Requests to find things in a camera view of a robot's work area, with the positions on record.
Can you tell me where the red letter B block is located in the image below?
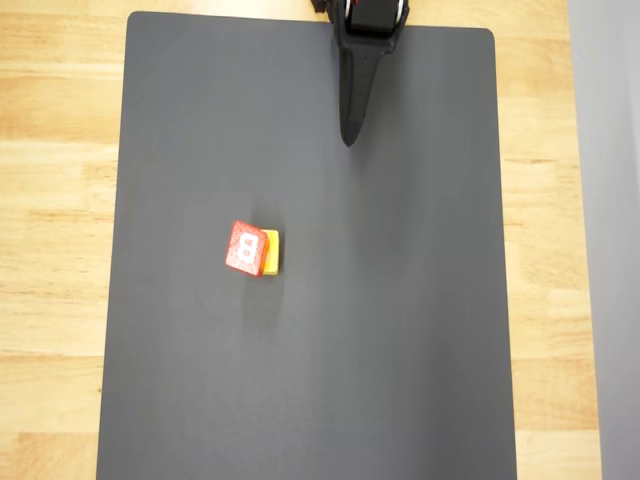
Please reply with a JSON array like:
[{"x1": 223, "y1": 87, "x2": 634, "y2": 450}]
[{"x1": 223, "y1": 219, "x2": 271, "y2": 278}]

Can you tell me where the yellow letter S block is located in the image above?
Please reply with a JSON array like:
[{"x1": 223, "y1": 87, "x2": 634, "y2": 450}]
[{"x1": 260, "y1": 228, "x2": 281, "y2": 277}]

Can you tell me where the dark grey rubber mat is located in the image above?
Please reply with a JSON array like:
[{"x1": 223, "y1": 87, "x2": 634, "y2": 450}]
[{"x1": 96, "y1": 10, "x2": 519, "y2": 480}]

